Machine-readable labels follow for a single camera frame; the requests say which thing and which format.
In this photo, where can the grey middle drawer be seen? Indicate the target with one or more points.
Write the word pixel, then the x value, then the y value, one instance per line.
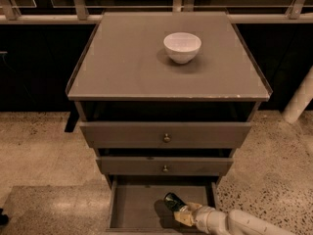
pixel 164 166

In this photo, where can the grey drawer cabinet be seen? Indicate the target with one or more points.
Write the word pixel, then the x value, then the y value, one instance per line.
pixel 125 75

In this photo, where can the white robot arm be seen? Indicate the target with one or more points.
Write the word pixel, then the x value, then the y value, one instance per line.
pixel 270 188

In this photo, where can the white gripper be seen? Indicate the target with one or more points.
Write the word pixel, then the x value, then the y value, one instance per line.
pixel 201 214

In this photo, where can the white ceramic bowl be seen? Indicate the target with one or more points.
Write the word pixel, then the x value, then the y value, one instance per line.
pixel 181 47

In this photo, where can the grey top drawer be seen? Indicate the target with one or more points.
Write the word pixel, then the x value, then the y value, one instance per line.
pixel 165 135

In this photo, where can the metal window railing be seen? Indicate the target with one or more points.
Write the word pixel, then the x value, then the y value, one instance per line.
pixel 91 11

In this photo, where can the black object at floor edge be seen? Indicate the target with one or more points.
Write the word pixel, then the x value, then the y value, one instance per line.
pixel 4 219

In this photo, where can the grey drawer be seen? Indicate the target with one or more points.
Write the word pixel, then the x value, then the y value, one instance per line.
pixel 164 166
pixel 165 135
pixel 137 206

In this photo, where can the green soda can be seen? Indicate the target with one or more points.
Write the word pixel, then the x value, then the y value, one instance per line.
pixel 173 202

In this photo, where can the grey bottom drawer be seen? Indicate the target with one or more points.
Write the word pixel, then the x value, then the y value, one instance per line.
pixel 137 206

